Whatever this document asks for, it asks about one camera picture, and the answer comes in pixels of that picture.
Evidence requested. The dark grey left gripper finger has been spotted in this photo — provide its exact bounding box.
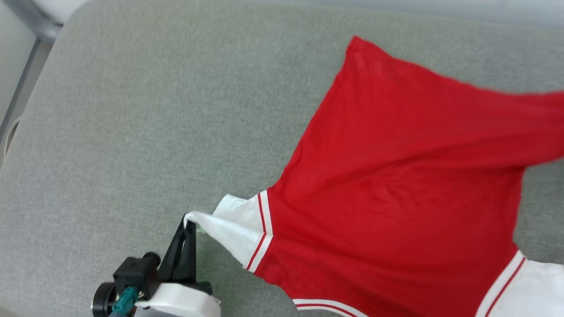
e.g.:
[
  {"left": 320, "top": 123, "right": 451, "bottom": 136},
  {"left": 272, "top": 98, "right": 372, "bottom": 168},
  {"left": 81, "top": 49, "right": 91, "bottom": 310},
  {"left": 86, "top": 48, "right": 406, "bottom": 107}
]
[
  {"left": 157, "top": 214, "right": 188, "bottom": 281},
  {"left": 173, "top": 222, "right": 197, "bottom": 283}
]

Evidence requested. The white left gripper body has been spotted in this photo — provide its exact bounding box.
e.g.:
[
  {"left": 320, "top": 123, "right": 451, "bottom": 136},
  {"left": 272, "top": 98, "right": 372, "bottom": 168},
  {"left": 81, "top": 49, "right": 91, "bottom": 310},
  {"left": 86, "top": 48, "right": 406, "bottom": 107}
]
[{"left": 134, "top": 283, "right": 221, "bottom": 317}]

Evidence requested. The red and white garment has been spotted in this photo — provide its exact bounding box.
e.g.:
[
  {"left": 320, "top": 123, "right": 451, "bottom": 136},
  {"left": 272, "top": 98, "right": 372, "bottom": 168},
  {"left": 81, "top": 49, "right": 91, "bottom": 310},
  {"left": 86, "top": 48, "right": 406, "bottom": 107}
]
[{"left": 184, "top": 36, "right": 564, "bottom": 317}]

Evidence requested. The teal plug camera cable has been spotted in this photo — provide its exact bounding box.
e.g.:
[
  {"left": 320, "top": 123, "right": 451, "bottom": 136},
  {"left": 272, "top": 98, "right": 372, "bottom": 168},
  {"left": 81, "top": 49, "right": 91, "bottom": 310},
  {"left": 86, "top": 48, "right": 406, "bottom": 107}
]
[{"left": 109, "top": 287, "right": 138, "bottom": 317}]

